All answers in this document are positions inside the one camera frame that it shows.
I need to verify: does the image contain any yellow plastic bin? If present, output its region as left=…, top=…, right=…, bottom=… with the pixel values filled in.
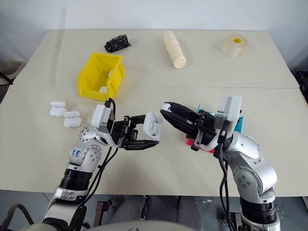
left=77, top=52, right=126, bottom=101

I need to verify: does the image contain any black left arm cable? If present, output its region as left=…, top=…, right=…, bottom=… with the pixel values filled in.
left=72, top=97, right=120, bottom=231

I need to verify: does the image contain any black wheeled stand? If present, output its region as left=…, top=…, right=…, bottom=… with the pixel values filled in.
left=294, top=68, right=308, bottom=106

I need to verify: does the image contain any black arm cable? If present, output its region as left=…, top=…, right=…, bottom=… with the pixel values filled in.
left=72, top=97, right=120, bottom=231
left=216, top=120, right=238, bottom=231

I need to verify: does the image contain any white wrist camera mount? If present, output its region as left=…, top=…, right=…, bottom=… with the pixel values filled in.
left=215, top=95, right=243, bottom=132
left=90, top=104, right=115, bottom=133

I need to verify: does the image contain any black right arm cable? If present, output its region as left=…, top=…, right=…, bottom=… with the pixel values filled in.
left=216, top=120, right=238, bottom=231

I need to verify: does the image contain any cream cylindrical bottle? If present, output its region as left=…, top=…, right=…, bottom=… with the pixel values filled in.
left=162, top=30, right=187, bottom=69

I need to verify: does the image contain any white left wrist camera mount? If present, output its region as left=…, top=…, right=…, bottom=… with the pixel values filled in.
left=90, top=104, right=115, bottom=133

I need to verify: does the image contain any crumpled black bag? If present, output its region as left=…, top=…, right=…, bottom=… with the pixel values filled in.
left=104, top=34, right=132, bottom=53

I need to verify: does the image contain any teal box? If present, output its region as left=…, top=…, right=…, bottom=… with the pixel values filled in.
left=196, top=104, right=245, bottom=133

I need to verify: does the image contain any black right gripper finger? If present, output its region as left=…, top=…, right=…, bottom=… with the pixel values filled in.
left=164, top=102, right=199, bottom=120
left=160, top=109, right=201, bottom=141

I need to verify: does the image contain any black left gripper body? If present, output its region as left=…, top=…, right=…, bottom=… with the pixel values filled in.
left=111, top=116, right=140, bottom=149

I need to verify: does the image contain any clear tape roll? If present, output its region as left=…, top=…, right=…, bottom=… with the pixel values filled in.
left=221, top=34, right=250, bottom=58

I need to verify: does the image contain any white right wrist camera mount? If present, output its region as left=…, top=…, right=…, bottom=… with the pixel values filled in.
left=215, top=95, right=243, bottom=132

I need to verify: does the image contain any red box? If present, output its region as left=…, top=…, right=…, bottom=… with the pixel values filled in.
left=185, top=138, right=216, bottom=154

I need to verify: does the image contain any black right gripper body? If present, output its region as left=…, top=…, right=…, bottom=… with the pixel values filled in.
left=191, top=109, right=220, bottom=146

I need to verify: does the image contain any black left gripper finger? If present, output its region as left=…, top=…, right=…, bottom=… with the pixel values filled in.
left=129, top=115, right=148, bottom=128
left=124, top=139, right=160, bottom=151

